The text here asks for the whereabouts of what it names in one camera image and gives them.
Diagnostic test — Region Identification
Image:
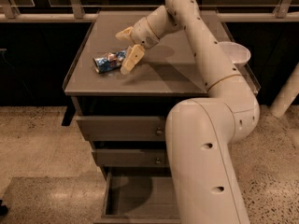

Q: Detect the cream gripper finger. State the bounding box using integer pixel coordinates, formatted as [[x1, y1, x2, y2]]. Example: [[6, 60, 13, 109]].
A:
[[121, 44, 145, 75], [115, 26, 134, 43]]

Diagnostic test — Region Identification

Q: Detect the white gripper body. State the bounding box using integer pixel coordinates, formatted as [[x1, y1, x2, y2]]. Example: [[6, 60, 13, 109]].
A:
[[131, 17, 160, 49]]

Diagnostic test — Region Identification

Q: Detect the blue silver redbull can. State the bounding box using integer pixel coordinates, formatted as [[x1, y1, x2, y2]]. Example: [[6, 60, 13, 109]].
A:
[[93, 50, 126, 74]]

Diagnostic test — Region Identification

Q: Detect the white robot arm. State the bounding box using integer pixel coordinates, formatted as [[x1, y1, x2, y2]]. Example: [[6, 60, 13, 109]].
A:
[[116, 0, 260, 224]]

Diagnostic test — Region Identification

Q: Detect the brass top drawer knob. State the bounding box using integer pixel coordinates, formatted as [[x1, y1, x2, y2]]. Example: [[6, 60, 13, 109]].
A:
[[156, 127, 164, 136]]

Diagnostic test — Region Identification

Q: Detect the grey top drawer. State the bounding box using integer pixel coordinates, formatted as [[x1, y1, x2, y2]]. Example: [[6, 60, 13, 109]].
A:
[[77, 116, 165, 142]]

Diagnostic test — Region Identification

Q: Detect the grey middle drawer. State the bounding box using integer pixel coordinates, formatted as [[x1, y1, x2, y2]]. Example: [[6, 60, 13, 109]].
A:
[[92, 149, 169, 167]]

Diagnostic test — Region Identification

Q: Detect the grey open bottom drawer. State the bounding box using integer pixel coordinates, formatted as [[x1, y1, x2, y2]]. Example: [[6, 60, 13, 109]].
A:
[[94, 169, 180, 224]]

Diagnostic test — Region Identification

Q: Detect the white ceramic bowl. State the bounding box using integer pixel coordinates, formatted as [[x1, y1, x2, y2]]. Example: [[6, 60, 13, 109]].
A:
[[219, 41, 251, 67]]

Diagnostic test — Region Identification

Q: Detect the black object on floor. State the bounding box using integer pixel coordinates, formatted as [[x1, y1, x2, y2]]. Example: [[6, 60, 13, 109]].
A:
[[0, 200, 8, 216]]

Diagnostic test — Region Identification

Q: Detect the white window railing frame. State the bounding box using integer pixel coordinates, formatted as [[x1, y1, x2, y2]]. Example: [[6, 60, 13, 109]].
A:
[[0, 0, 299, 24]]

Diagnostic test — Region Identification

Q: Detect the white diagonal post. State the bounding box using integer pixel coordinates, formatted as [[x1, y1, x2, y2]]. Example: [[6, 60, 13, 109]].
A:
[[270, 63, 299, 118]]

